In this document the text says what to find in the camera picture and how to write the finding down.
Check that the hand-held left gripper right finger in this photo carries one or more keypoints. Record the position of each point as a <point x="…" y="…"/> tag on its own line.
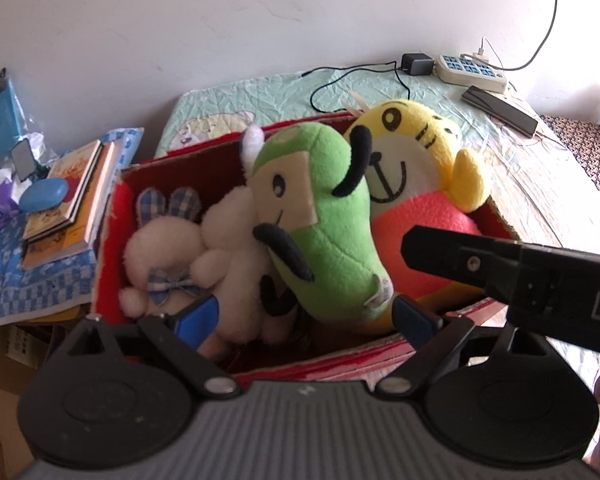
<point x="410" y="320"/>

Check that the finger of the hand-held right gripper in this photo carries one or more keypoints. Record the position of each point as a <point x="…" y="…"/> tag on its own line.
<point x="445" y="255"/>

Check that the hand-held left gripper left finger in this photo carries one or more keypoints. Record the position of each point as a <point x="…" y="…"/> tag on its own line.
<point x="195" y="322"/>

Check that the white bunny plush toy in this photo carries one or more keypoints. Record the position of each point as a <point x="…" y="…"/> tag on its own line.
<point x="155" y="250"/>

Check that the red cardboard box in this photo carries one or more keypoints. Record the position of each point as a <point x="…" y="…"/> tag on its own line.
<point x="330" y="365"/>

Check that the yellow and pink plush toy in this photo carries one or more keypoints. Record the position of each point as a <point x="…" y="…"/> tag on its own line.
<point x="405" y="160"/>

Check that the green plush toy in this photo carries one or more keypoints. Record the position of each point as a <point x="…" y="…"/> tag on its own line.
<point x="330" y="240"/>

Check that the floral patterned cloth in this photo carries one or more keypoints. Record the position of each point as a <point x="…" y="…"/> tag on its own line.
<point x="585" y="155"/>

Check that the thick orange book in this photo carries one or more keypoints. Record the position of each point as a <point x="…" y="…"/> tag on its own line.
<point x="87" y="230"/>

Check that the black smartphone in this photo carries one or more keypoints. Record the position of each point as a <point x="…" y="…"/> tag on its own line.
<point x="500" y="110"/>

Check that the blue checked cloth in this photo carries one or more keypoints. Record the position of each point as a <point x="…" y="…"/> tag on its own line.
<point x="30" y="290"/>

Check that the thin orange book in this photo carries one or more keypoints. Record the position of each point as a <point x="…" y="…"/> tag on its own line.
<point x="80" y="180"/>

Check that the white power strip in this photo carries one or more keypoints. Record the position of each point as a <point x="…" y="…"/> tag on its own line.
<point x="472" y="71"/>

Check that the black power adapter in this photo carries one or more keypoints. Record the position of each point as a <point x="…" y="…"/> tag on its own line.
<point x="417" y="64"/>

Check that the brown cardboard box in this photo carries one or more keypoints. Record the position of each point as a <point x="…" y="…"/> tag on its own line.
<point x="5" y="360"/>

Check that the blue oval case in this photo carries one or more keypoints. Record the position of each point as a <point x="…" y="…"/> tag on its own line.
<point x="44" y="195"/>

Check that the purple crumpled wrapper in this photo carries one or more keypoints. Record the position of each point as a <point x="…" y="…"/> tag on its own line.
<point x="0" y="207"/>

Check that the printed bed sheet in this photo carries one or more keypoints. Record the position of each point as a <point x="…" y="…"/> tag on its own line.
<point x="260" y="100"/>

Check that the white crumpled plastic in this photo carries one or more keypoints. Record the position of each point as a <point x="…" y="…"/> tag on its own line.
<point x="41" y="145"/>

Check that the small hand mirror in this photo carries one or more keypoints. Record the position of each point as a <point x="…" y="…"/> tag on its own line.
<point x="23" y="160"/>

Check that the blue plastic bag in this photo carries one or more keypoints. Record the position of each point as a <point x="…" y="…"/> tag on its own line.
<point x="2" y="110"/>

